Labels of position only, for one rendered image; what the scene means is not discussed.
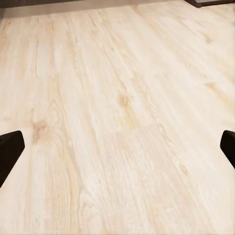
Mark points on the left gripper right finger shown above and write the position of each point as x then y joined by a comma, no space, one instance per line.
227,145

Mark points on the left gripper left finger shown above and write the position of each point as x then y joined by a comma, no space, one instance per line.
11,147

